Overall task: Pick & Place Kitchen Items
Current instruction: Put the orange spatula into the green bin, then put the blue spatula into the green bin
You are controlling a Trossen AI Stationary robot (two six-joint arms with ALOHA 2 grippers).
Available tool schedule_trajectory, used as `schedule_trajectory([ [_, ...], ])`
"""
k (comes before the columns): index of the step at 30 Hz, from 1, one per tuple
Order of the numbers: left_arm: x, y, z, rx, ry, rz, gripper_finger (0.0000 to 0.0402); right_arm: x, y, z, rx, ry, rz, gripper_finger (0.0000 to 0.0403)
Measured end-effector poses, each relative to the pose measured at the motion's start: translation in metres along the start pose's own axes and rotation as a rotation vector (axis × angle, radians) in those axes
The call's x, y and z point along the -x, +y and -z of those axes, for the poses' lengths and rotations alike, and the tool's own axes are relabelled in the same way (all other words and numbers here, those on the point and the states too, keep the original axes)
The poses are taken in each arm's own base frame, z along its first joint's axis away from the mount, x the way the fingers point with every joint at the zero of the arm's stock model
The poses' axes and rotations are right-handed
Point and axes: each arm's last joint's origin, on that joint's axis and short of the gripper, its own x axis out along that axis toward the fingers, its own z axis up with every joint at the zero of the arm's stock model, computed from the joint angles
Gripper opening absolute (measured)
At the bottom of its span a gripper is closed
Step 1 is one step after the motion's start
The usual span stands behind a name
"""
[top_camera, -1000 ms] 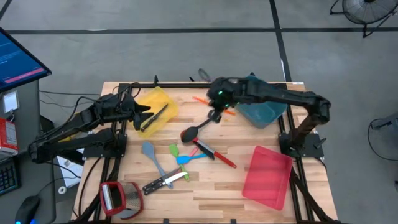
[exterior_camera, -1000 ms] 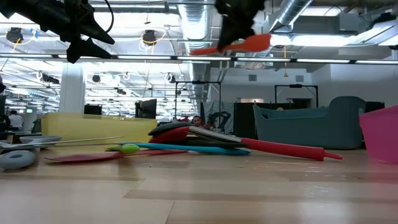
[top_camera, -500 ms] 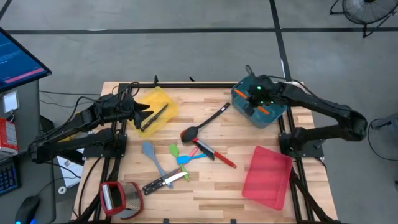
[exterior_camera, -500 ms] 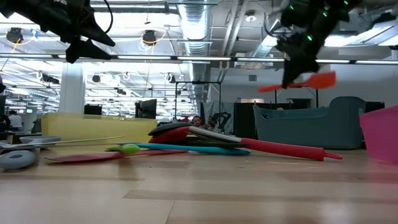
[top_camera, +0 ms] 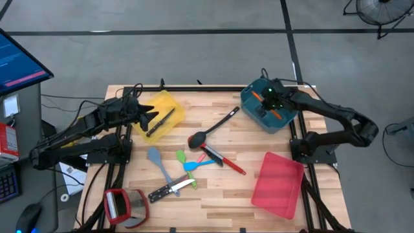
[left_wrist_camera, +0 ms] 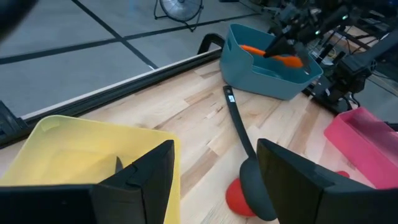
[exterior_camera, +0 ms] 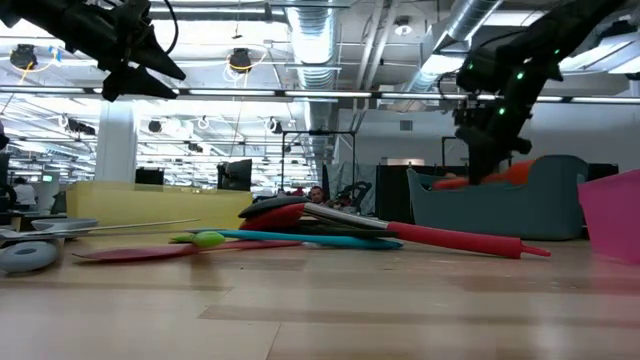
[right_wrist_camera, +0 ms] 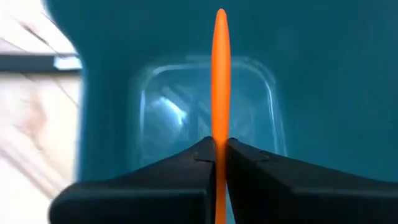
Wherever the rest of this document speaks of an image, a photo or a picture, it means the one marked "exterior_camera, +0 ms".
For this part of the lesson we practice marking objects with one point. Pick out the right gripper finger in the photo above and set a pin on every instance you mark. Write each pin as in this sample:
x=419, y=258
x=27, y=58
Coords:
x=485, y=167

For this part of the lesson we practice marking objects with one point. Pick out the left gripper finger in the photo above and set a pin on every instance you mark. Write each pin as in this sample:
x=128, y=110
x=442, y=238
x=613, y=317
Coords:
x=152, y=55
x=132, y=85

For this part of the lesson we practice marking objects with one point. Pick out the orange silicone spatula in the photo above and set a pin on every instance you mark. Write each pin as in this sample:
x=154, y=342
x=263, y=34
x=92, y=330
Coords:
x=520, y=172

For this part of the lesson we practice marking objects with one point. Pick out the green silicone spatula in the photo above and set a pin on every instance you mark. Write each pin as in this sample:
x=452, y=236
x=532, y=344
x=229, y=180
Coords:
x=207, y=239

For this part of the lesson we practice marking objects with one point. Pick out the blue silicone spatula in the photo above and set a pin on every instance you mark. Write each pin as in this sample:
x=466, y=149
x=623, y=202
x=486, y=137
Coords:
x=325, y=241

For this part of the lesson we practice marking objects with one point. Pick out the black plastic spoon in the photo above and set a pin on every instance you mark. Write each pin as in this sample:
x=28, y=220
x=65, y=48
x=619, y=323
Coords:
x=272, y=204

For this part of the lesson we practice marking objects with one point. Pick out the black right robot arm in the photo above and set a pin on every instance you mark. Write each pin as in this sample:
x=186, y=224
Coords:
x=550, y=35

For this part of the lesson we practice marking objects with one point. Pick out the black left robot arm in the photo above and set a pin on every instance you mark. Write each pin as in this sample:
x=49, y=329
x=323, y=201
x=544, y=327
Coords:
x=60, y=22

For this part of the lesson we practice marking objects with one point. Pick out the teal plastic bin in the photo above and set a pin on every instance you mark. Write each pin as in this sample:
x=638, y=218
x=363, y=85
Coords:
x=500, y=215

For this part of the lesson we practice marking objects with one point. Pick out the white building column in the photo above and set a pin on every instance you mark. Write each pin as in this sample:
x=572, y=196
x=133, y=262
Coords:
x=116, y=145

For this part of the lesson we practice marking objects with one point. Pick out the black ceiling device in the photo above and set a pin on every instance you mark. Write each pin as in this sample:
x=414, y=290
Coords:
x=240, y=60
x=23, y=56

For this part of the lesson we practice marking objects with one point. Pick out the black background monitor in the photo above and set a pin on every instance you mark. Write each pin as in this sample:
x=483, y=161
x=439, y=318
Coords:
x=235, y=175
x=149, y=176

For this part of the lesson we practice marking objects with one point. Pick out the black cabinet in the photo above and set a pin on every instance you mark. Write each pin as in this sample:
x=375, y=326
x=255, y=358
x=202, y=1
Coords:
x=392, y=195

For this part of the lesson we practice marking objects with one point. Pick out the yellow plastic bin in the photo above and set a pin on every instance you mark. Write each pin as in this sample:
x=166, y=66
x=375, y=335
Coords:
x=150, y=207

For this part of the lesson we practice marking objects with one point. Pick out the grey plastic sheet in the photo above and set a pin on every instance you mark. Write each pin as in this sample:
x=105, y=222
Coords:
x=350, y=175

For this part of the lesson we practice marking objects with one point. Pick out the reddish pink plastic bin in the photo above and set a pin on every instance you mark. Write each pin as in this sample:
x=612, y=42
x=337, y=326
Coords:
x=615, y=220

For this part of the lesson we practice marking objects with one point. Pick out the person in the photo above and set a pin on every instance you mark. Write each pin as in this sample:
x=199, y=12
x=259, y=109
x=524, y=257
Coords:
x=24, y=195
x=317, y=195

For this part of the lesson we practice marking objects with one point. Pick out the pink silicone spatula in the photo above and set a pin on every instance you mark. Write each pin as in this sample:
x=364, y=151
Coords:
x=150, y=251

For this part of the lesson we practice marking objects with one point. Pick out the ceiling light strip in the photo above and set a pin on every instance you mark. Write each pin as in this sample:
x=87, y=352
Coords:
x=325, y=94

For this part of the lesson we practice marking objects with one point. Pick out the black gantry frame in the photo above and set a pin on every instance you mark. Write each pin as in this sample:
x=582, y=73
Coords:
x=443, y=150

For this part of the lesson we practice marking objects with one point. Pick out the silver ventilation duct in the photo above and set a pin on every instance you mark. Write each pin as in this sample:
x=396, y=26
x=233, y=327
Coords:
x=475, y=15
x=312, y=45

